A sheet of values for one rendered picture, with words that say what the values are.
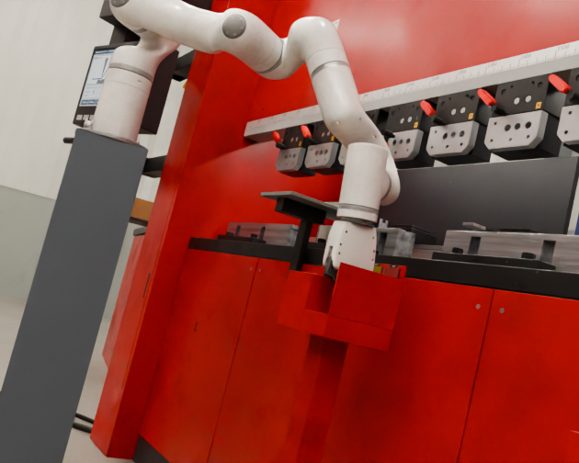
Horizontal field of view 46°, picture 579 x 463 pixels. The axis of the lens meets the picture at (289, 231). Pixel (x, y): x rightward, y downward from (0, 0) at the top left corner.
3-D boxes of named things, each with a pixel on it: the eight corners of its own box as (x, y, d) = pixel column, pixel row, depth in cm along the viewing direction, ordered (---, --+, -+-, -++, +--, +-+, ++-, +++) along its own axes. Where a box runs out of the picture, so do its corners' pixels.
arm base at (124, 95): (74, 126, 165) (95, 55, 167) (73, 138, 183) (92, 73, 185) (151, 149, 171) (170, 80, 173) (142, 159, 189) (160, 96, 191)
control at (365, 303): (276, 322, 148) (295, 243, 150) (335, 336, 156) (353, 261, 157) (323, 337, 131) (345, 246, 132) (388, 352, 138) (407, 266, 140)
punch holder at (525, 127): (482, 150, 158) (496, 83, 159) (506, 161, 162) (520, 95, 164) (535, 144, 145) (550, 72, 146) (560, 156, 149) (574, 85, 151)
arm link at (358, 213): (365, 212, 146) (362, 226, 145) (330, 204, 142) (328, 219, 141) (388, 212, 138) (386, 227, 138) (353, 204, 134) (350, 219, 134)
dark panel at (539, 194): (331, 270, 294) (355, 173, 299) (334, 271, 295) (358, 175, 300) (549, 300, 196) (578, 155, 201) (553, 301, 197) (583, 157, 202)
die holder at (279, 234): (222, 244, 267) (229, 221, 268) (235, 248, 270) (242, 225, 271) (286, 252, 224) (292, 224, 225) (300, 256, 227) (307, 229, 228)
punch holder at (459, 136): (424, 155, 175) (437, 95, 177) (448, 165, 179) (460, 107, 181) (466, 151, 162) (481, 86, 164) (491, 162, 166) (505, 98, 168)
